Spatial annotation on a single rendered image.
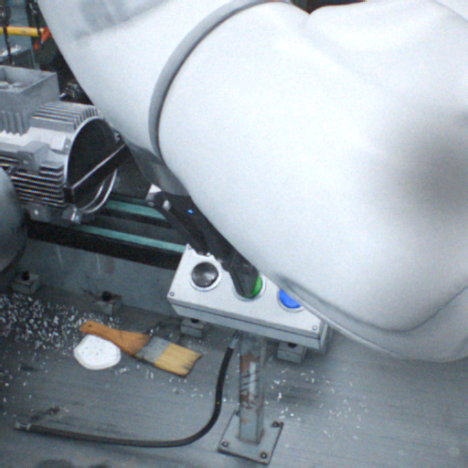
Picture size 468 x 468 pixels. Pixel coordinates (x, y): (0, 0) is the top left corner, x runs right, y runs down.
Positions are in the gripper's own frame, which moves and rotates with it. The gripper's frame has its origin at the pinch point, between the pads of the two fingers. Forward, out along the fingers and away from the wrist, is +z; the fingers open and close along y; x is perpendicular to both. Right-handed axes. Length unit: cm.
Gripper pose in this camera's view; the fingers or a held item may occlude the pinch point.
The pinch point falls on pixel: (243, 269)
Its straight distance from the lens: 62.9
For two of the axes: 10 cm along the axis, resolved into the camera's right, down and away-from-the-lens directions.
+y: -9.4, -1.9, 2.9
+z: 1.7, 4.8, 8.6
